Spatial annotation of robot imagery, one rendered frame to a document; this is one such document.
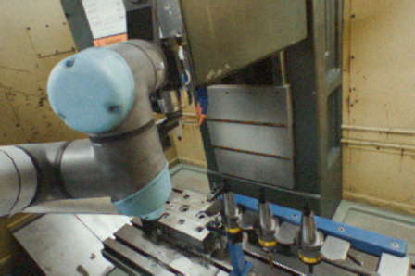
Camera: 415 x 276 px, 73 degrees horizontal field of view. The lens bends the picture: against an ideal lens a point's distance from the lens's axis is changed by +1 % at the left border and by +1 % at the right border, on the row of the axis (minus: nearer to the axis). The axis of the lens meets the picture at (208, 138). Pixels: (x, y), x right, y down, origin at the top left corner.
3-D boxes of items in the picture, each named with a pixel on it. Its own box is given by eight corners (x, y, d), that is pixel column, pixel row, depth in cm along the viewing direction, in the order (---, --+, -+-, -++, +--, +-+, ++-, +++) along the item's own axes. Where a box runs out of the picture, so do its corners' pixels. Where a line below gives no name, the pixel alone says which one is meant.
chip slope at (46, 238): (90, 325, 122) (68, 282, 112) (31, 265, 163) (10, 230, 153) (213, 206, 182) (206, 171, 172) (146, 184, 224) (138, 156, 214)
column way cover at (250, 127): (294, 192, 135) (285, 87, 115) (215, 173, 165) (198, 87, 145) (297, 186, 138) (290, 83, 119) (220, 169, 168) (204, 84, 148)
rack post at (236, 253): (239, 286, 94) (225, 214, 82) (225, 280, 97) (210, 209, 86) (254, 265, 100) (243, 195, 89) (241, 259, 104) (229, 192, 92)
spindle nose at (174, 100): (203, 100, 99) (195, 66, 94) (168, 116, 89) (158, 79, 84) (174, 98, 110) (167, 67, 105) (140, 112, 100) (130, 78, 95)
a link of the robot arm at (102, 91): (61, 148, 28) (23, 61, 25) (110, 112, 38) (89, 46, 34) (134, 140, 26) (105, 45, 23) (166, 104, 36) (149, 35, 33)
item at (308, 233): (322, 235, 65) (322, 211, 62) (312, 246, 63) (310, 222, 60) (306, 226, 68) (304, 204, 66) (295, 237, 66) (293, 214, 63)
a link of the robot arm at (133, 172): (109, 188, 42) (83, 119, 37) (182, 182, 39) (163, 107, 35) (80, 224, 34) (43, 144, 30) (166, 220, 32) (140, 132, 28)
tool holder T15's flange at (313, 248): (329, 243, 66) (328, 234, 65) (314, 258, 62) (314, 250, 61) (305, 231, 70) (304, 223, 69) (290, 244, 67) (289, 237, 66)
